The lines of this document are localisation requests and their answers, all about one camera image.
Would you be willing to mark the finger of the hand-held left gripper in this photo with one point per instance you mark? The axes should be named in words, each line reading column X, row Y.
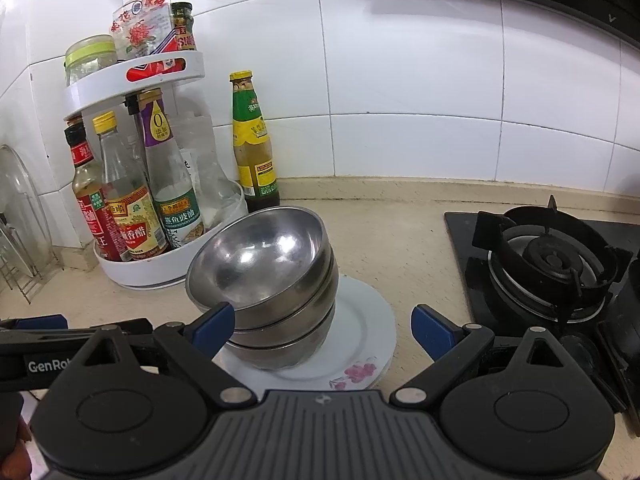
column 47, row 321
column 137, row 330

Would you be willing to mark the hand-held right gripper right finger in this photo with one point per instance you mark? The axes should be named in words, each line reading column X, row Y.
column 432, row 332

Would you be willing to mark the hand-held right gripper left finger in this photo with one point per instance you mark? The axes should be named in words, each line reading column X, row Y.
column 212, row 330

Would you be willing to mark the floral white plate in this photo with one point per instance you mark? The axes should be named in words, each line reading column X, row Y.
column 360, row 320

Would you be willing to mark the stainless steel bowl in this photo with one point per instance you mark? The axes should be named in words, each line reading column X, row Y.
column 260, row 260
column 320, row 302
column 290, row 350

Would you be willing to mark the person's left hand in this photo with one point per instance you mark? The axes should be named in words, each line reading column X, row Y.
column 24, row 455

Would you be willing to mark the black gas stove burner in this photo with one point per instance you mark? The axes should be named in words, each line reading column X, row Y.
column 475, row 270

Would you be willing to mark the glass pot lid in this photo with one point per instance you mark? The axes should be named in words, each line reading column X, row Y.
column 25, row 210

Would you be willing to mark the black burner grate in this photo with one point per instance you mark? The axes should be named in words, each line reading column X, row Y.
column 492, row 235

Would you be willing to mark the yellow cap vinegar bottle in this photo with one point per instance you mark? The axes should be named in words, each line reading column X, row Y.
column 130, row 210

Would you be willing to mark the red cap sauce bottle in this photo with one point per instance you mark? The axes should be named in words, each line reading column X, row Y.
column 92, row 200

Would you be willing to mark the purple label clear bottle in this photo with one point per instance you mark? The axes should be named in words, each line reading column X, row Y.
column 170, row 185

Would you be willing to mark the clear plastic bottle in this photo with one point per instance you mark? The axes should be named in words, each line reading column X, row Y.
column 205, row 160

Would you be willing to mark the green yellow label sauce bottle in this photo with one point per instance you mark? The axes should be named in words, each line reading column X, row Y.
column 252, row 145

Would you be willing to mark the brown cap bottle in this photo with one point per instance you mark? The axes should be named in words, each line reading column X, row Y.
column 75, row 121

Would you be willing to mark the black cap bottle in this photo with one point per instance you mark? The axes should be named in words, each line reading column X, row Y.
column 132, row 104

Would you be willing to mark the white two-tier condiment rack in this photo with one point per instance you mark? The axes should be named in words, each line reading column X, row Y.
column 100, row 85

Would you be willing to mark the green lid glass jar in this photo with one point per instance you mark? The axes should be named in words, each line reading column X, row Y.
column 90, row 60

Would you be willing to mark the red floral print clear packet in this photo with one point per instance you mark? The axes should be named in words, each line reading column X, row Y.
column 142, row 25

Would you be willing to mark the black lid sauce jar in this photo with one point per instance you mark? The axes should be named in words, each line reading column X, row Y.
column 183, row 25

